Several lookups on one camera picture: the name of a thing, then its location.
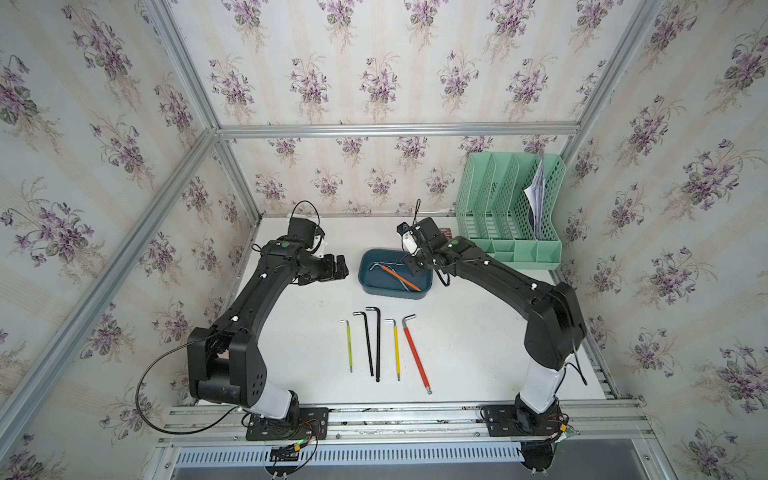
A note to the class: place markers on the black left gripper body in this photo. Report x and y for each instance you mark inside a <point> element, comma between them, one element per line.
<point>321,268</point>

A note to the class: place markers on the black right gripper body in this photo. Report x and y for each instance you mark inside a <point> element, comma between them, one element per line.
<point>418,262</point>

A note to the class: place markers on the long black hex key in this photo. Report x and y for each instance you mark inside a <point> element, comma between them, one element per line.
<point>377,361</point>

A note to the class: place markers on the yellow handled hex key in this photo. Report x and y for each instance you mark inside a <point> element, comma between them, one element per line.
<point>396,349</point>

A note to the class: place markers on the red handled hex key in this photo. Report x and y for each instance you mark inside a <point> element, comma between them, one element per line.
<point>415,354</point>

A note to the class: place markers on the orange handled hex key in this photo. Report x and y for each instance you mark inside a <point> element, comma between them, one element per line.
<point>406,283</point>

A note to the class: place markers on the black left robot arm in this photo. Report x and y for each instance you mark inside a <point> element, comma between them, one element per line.
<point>224,361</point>

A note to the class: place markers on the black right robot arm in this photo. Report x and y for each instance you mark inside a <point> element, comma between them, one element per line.
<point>555,324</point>

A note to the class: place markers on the teal plastic storage box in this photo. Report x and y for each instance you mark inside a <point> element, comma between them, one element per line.
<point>383,272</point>

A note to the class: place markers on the short black hex key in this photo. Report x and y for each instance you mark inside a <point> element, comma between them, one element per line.
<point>363,316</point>

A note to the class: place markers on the mint green file organizer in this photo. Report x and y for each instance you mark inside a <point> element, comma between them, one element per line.
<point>494,211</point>

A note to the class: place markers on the white slotted vent panel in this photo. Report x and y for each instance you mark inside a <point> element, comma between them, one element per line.
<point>354,455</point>

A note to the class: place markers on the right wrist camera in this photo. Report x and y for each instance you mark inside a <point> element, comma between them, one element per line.
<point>409,242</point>

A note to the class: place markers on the green handled hex key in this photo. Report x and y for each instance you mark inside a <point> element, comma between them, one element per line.
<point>349,348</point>

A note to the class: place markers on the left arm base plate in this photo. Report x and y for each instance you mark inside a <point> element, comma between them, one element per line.
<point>310,424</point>

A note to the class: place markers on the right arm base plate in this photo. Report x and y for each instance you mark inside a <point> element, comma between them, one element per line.
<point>519,421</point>

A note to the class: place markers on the aluminium mounting rail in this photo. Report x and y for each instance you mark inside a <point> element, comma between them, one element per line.
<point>217,425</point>

